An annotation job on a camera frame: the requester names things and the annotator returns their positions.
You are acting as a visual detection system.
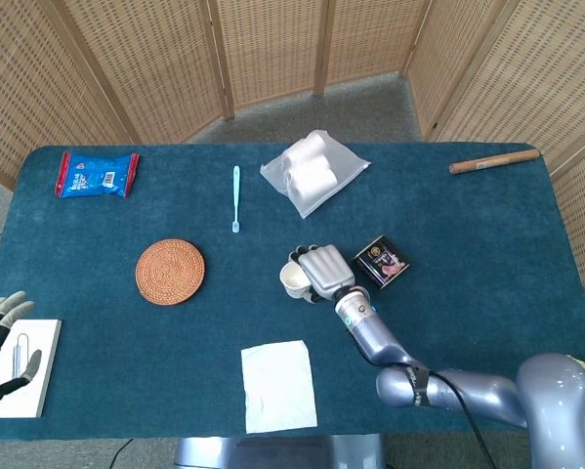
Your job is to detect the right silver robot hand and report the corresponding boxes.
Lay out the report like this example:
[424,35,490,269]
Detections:
[287,243,356,304]

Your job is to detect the white paper cup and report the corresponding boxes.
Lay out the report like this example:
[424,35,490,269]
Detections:
[278,261,317,300]

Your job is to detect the round woven rattan coaster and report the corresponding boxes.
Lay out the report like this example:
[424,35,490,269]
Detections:
[135,237,206,307]

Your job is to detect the white flat product box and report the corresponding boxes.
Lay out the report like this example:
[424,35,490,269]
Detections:
[0,319,63,419]

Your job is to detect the black luncheon meat tin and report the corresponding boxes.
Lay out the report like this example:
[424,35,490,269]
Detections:
[353,234,411,291]

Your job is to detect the frosted zip bag white rolls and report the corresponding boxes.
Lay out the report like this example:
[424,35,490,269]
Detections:
[259,129,372,220]

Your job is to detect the light blue toothbrush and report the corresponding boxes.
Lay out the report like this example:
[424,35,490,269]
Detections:
[230,165,242,235]

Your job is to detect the white paper napkin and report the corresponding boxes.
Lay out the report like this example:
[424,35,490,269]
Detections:
[240,340,319,435]

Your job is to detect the blue tablecloth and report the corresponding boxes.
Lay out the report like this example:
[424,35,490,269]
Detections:
[0,142,585,444]

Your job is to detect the grey robot torso base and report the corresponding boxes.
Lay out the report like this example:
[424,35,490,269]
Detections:
[173,433,387,469]

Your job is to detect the wooden rolling pin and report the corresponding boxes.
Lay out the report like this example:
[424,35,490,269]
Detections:
[448,149,541,176]

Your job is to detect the blue red snack packet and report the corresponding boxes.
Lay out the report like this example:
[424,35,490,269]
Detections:
[54,151,141,199]

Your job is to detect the wicker folding screen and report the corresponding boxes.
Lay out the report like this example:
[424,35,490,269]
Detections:
[0,0,585,294]

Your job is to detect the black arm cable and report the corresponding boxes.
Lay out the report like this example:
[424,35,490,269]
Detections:
[408,365,498,469]

